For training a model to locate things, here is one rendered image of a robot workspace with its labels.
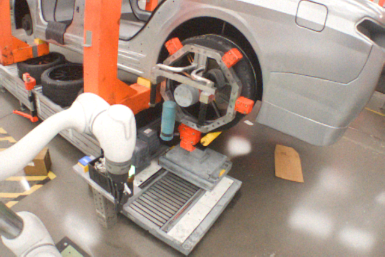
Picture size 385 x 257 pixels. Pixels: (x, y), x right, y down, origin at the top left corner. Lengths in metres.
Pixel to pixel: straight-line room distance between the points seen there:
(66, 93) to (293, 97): 2.02
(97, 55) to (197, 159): 1.10
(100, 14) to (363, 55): 1.43
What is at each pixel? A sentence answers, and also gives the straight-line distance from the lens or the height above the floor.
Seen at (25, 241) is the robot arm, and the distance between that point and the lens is 1.07.
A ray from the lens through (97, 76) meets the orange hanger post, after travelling 1.58.
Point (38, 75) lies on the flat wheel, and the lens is 3.22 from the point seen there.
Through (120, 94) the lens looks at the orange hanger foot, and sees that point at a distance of 1.79.
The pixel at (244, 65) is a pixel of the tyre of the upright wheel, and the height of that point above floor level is 1.07.
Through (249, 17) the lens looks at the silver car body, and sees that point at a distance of 1.53.
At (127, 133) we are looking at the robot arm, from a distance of 0.72.
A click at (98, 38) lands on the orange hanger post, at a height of 1.15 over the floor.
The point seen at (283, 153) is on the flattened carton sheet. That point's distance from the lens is 2.85.
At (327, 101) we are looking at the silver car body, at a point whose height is 1.04.
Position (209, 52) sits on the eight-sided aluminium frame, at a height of 1.11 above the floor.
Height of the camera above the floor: 1.49
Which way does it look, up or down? 28 degrees down
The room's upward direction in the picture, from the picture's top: 9 degrees clockwise
